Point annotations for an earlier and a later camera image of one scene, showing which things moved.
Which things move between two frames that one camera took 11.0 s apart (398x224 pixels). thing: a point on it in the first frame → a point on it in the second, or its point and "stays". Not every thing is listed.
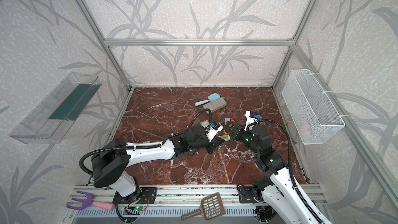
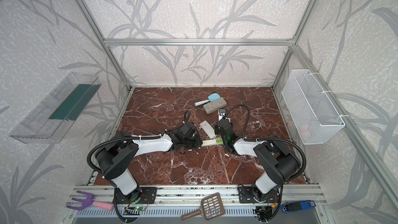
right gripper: (234, 131) → (224, 134)
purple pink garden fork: (89, 201) stays
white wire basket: (315, 117) stays
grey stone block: (215, 105) stays
